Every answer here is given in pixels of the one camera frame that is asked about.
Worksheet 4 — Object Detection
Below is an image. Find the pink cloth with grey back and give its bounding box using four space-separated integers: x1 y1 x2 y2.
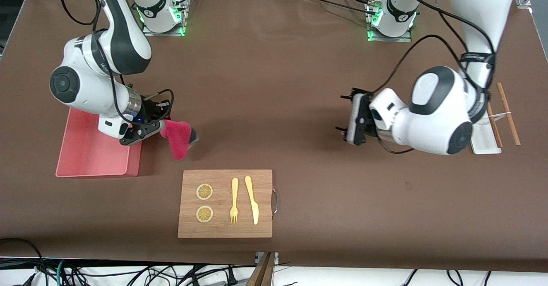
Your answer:
159 119 200 161

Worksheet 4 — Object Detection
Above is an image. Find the pink plastic bin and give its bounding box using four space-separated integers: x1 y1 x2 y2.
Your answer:
55 106 143 178

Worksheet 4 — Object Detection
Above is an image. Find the yellow plastic fork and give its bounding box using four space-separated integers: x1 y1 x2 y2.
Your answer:
230 177 239 224

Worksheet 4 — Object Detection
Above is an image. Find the yellow plastic knife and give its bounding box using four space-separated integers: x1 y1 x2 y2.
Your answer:
244 176 259 225

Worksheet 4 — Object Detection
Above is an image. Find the white rectangular tray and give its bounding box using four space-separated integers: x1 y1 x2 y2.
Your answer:
470 106 502 155

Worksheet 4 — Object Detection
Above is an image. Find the brown wooden stick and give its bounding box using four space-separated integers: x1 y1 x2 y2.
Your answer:
496 83 521 146
487 102 504 149

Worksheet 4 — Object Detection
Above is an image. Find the wooden cutting board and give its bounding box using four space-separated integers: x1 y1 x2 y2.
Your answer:
177 169 280 238

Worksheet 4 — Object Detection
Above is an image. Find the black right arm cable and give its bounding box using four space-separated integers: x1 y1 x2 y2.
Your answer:
59 0 174 120

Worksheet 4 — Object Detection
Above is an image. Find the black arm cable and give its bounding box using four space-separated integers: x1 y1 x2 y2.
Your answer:
372 0 497 154
59 0 174 120

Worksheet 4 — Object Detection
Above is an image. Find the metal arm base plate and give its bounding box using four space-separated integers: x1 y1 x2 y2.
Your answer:
141 0 189 37
365 0 413 43

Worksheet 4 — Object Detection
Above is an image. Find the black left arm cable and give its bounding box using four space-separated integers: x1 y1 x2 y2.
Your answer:
372 0 497 154

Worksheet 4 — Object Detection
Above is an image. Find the black floor cable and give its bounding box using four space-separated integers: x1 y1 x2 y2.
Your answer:
0 238 45 286

